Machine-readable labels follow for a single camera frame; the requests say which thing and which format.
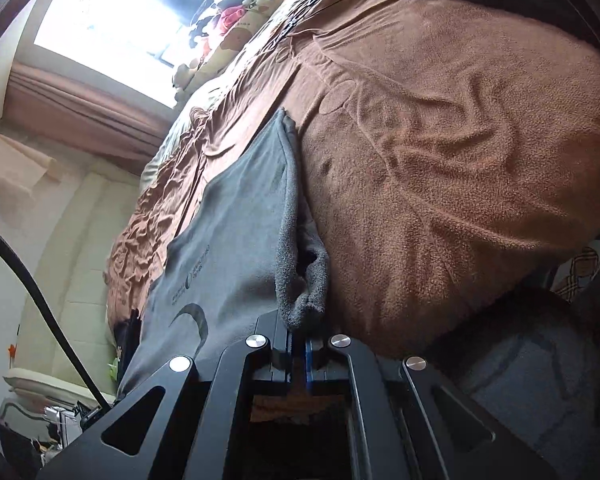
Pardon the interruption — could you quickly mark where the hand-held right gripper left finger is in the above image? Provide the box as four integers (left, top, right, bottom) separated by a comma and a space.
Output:
35, 310, 295, 480

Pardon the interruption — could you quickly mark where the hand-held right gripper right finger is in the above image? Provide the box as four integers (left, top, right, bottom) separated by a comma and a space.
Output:
302, 332, 558, 480

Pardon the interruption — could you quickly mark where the grey t-shirt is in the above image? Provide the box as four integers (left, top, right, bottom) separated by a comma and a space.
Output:
115, 107, 331, 401

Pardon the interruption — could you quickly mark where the cream padded headboard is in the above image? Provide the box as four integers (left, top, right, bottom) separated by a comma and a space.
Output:
0, 170, 146, 411

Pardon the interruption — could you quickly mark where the brown blanket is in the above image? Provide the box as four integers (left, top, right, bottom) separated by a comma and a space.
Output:
105, 0, 600, 361

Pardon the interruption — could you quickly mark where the pink curtain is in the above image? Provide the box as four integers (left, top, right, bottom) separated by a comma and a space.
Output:
5, 62, 176, 161

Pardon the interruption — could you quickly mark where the bear print long cushion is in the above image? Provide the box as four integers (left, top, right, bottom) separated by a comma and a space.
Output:
172, 0, 301, 101

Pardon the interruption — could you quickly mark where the cream hanging cloth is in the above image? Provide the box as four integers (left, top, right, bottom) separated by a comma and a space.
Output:
0, 132, 61, 196

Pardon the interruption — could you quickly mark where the bright window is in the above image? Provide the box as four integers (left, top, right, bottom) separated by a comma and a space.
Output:
32, 0, 281, 108

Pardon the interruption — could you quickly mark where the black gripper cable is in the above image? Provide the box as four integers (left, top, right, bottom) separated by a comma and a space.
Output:
0, 217, 111, 408

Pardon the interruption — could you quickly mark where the black cable with frames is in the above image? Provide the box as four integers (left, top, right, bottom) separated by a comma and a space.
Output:
270, 0, 336, 46

